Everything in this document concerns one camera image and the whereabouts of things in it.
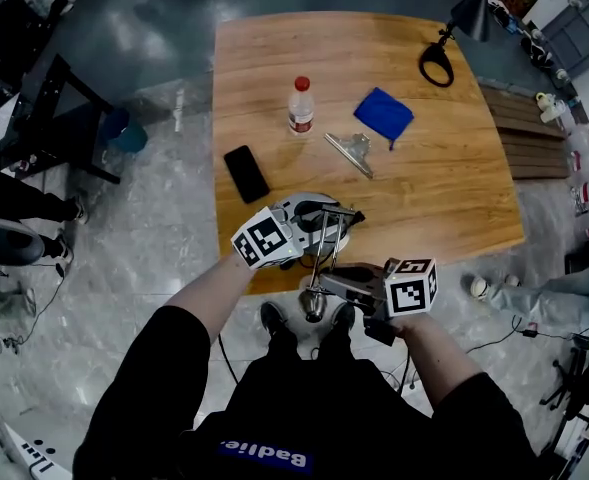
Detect black tripod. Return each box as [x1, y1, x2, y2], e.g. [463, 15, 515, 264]
[538, 337, 589, 422]

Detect silver desk lamp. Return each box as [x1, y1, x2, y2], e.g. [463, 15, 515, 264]
[273, 192, 368, 325]

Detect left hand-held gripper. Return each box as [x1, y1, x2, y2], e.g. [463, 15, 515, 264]
[231, 192, 350, 271]

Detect clear bottle with red cap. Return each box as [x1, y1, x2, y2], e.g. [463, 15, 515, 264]
[287, 75, 316, 136]

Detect grey wheeled crate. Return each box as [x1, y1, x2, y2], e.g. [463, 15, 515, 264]
[540, 0, 589, 81]

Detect person's left forearm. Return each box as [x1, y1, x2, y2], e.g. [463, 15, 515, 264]
[163, 252, 258, 342]

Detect person's black shirt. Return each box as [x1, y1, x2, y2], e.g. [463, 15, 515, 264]
[71, 305, 541, 480]

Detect metal bulldog clip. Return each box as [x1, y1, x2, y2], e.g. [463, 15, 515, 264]
[322, 131, 376, 181]

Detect white plastic jugs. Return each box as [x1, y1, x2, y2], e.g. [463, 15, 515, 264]
[534, 91, 568, 125]

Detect person's black shoe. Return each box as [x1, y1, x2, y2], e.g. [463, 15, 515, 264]
[259, 301, 288, 338]
[330, 301, 358, 333]

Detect black and white sneakers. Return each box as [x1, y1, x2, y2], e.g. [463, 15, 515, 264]
[520, 34, 556, 72]

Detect person's right forearm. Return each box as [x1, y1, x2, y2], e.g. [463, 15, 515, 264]
[391, 311, 486, 410]

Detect wooden slatted pallet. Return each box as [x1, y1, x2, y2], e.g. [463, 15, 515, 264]
[477, 82, 573, 181]

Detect black floor cable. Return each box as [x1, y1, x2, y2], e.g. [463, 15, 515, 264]
[465, 314, 589, 355]

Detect blue waste bin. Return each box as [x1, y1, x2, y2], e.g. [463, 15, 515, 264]
[98, 107, 150, 155]

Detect person's black left shoe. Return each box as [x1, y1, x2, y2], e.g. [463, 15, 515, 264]
[259, 301, 288, 338]

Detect person's black trousers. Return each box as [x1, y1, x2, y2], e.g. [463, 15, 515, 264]
[265, 326, 376, 394]

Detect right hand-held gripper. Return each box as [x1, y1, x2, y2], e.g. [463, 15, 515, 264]
[318, 257, 439, 347]

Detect person's black right shoe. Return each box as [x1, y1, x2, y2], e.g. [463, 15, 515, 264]
[330, 301, 358, 333]

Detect black cone shade lamp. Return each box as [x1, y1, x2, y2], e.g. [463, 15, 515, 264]
[418, 0, 494, 89]

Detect black smartphone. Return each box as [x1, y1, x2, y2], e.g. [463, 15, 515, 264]
[222, 144, 272, 205]

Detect black metal frame table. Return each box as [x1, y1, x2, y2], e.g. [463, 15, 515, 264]
[0, 51, 123, 185]

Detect blue cloth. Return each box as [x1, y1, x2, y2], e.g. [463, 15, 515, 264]
[352, 86, 416, 152]

